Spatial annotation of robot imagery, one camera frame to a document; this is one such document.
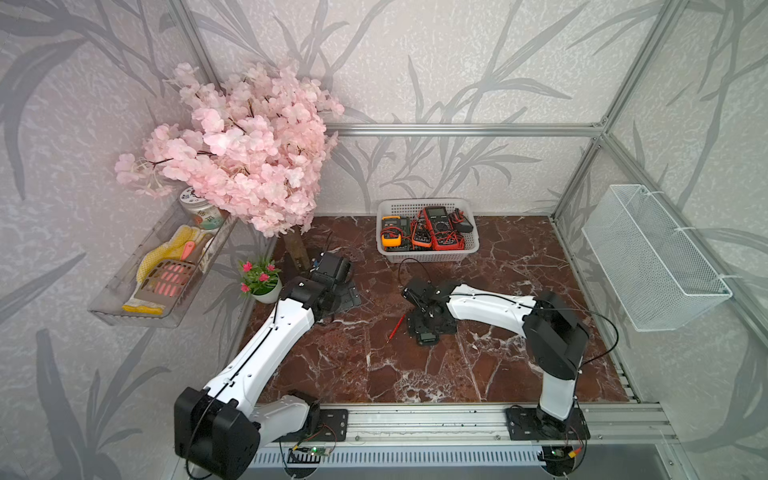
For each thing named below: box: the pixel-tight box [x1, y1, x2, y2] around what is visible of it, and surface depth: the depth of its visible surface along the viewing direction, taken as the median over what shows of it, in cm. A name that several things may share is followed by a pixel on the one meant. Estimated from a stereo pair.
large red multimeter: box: [424, 206, 465, 251], surface depth 104 cm
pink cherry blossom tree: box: [115, 64, 345, 261], surface depth 62 cm
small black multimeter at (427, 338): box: [416, 332, 440, 346], surface depth 87 cm
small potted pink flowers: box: [238, 256, 283, 304], surface depth 88 cm
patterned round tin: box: [179, 187, 225, 230], surface depth 72 cm
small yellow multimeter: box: [381, 215, 402, 247], surface depth 101 cm
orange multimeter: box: [412, 217, 432, 248], surface depth 106 cm
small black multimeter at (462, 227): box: [453, 221, 474, 233], surface depth 104 cm
